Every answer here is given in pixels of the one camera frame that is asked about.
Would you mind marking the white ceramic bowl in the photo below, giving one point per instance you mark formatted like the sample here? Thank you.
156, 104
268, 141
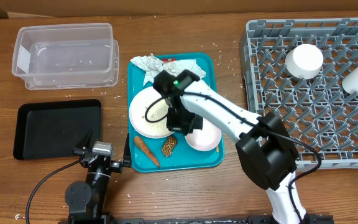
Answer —
304, 61

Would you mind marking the large white plate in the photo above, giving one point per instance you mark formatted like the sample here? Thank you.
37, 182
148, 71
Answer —
137, 109

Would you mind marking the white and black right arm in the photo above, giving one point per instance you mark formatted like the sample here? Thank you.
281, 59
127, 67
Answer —
266, 152

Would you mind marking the clear plastic storage bin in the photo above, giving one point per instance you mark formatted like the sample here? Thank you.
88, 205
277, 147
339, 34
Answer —
66, 56

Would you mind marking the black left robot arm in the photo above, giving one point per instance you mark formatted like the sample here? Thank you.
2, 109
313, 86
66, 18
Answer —
86, 199

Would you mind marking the orange carrot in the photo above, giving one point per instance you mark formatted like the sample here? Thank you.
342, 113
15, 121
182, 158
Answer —
145, 149

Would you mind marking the teal plastic tray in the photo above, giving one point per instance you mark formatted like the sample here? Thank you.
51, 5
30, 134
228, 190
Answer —
184, 156

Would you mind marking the red snack wrapper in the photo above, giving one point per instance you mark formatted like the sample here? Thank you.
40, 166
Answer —
168, 59

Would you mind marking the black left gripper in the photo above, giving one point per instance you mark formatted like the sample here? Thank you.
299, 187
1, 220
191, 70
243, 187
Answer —
116, 167

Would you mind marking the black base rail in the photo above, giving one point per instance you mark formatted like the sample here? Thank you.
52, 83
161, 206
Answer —
255, 219

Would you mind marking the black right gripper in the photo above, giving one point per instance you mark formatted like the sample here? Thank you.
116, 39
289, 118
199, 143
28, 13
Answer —
176, 126

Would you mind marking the pink bowl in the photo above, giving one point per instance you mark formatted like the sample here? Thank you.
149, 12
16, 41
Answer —
204, 139

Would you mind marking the black plastic tray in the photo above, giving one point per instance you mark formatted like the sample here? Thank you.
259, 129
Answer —
51, 129

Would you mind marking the crumpled white tissue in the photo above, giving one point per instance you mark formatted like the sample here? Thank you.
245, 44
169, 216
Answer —
150, 64

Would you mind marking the crumpled white napkin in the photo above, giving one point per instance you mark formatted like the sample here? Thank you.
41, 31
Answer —
176, 67

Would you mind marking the brown patterned food piece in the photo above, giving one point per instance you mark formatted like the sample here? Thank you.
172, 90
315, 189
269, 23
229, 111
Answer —
169, 145

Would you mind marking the grey plastic dish rack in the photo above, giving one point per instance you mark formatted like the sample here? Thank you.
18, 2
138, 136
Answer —
316, 111

